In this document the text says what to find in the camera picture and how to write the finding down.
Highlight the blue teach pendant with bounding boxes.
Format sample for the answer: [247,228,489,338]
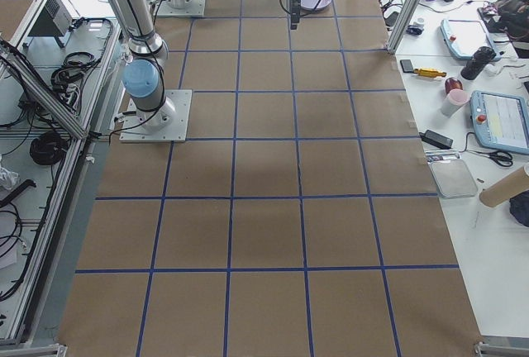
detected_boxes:
[469,90,528,155]
[440,18,501,61]

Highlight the black scissors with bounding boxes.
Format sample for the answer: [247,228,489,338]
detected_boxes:
[472,150,513,168]

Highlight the white cup pink lid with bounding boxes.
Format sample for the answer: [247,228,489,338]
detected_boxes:
[440,88,469,117]

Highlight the aluminium frame post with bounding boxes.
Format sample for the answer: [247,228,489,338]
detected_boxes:
[386,0,420,55]

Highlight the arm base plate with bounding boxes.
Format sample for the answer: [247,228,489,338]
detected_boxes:
[154,0,206,18]
[119,89,193,143]

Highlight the black smartphone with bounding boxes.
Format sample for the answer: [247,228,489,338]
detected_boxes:
[399,59,415,74]

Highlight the black power adapter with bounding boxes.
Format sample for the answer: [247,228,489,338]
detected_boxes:
[419,130,453,150]

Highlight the blue teach pendant near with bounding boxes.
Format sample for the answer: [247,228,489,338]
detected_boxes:
[469,90,528,155]

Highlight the cardboard tube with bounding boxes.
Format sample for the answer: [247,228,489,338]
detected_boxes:
[479,164,528,207]

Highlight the blue teach pendant far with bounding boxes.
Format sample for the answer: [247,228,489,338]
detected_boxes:
[440,18,501,61]

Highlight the black cable coil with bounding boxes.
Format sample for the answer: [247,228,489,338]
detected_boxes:
[29,129,69,167]

